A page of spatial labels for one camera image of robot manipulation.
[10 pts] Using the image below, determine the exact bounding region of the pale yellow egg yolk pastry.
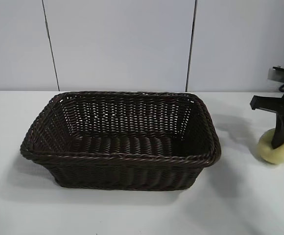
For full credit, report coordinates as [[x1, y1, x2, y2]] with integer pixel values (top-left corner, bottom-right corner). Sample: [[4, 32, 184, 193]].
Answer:
[[257, 129, 284, 164]]

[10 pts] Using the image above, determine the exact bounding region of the dark brown woven basket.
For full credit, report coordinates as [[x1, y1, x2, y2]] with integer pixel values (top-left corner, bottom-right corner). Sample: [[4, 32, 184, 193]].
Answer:
[[19, 91, 222, 191]]

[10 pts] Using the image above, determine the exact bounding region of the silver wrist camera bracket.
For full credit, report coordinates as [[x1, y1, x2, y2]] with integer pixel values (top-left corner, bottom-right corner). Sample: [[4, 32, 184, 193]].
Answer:
[[266, 66, 284, 82]]

